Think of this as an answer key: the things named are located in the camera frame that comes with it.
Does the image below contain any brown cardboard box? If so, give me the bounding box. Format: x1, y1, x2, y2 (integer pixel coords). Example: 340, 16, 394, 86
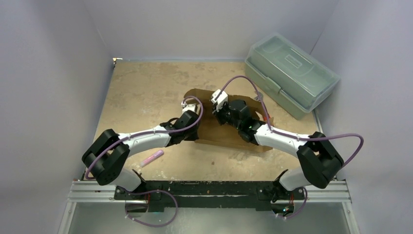
184, 88, 272, 153

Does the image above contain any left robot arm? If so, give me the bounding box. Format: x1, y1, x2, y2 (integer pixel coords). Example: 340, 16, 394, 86
82, 110, 200, 199

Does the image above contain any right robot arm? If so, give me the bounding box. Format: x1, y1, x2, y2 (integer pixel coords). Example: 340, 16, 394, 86
211, 99, 344, 201

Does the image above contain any purple highlighter marker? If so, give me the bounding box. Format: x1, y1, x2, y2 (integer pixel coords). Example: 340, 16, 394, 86
139, 150, 164, 168

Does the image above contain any translucent green plastic toolbox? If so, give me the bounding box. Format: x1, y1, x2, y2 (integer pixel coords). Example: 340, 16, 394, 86
245, 33, 340, 119

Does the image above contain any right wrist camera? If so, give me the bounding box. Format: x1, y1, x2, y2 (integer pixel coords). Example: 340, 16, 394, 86
210, 89, 228, 112

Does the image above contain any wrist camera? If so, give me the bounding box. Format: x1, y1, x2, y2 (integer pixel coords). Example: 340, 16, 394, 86
210, 89, 228, 112
181, 102, 199, 115

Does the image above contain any red handled adjustable wrench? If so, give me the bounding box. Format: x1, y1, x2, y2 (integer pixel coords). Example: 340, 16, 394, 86
253, 92, 263, 102

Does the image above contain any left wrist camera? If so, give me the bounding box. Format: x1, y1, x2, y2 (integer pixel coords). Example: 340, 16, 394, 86
181, 102, 199, 115

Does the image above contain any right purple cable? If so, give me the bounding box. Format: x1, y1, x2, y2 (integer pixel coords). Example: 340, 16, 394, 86
218, 75, 365, 169

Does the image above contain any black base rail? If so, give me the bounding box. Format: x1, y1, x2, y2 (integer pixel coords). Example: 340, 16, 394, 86
114, 180, 305, 212

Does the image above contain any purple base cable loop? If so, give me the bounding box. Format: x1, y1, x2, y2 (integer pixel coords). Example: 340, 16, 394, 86
124, 188, 180, 227

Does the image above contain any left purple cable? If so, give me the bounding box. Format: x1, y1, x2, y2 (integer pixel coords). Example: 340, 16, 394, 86
84, 95, 205, 191

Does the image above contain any aluminium frame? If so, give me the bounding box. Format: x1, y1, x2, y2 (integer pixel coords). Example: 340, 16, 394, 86
58, 181, 359, 234

